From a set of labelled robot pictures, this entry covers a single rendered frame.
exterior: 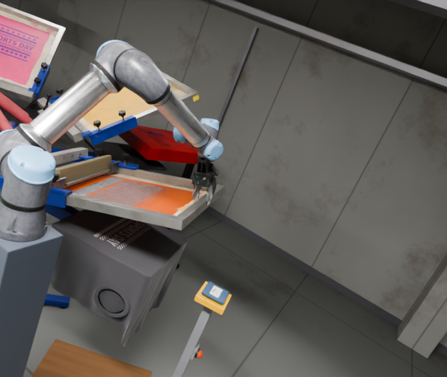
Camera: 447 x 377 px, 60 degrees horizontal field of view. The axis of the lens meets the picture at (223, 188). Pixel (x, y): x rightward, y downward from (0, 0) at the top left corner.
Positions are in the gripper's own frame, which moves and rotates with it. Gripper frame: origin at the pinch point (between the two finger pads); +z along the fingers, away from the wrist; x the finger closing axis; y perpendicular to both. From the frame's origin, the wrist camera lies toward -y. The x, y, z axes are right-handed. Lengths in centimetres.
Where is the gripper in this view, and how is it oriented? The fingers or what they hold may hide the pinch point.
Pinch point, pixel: (202, 201)
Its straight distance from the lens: 167.4
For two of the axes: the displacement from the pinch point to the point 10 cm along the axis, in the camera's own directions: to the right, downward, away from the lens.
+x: 9.6, 1.8, -2.3
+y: -2.7, 2.2, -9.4
